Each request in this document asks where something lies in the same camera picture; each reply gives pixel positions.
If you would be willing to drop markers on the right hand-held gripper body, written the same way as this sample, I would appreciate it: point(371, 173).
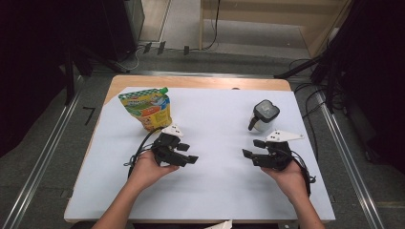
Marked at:
point(275, 157)

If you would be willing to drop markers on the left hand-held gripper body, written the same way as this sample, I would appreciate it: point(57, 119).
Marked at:
point(167, 152)

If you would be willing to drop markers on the yellow pouch with green cap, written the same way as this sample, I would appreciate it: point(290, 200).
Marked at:
point(149, 111)

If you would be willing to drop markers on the person's left hand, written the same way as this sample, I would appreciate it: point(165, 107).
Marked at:
point(146, 170)

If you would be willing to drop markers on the person's right hand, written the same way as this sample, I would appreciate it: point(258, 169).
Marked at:
point(289, 181)

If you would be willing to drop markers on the wooden table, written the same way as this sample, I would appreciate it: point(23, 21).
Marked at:
point(191, 82)

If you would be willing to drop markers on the black stand leg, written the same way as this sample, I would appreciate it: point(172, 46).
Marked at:
point(296, 68)

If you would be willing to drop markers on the black curtain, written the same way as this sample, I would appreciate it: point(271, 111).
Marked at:
point(375, 79)
point(31, 63)

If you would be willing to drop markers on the black cabinet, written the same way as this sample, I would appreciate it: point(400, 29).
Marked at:
point(124, 28)

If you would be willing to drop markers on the metal floor rail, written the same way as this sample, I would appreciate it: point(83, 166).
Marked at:
point(350, 165)
point(41, 165)

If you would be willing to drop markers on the wooden frame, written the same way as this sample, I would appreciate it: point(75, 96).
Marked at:
point(321, 35)

